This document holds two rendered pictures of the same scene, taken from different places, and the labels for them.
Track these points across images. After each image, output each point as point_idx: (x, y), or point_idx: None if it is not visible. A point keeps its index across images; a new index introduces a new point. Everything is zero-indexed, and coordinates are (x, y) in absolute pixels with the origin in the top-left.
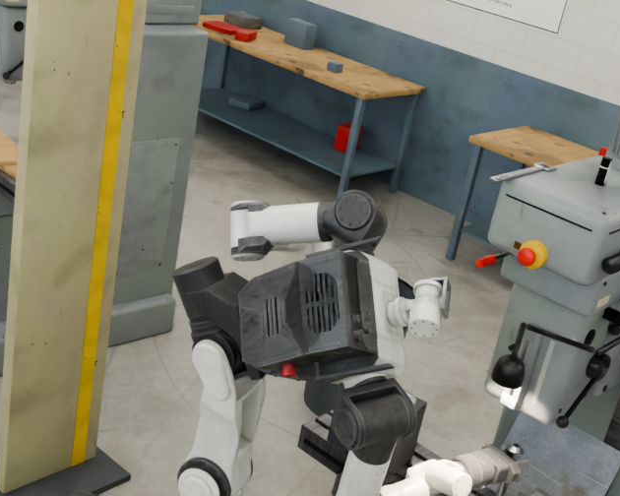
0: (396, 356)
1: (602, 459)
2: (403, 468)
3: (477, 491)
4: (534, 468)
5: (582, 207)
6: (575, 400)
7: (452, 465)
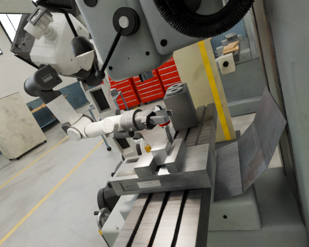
0: (45, 53)
1: (276, 127)
2: (184, 129)
3: (198, 144)
4: (254, 137)
5: None
6: (131, 58)
7: (117, 115)
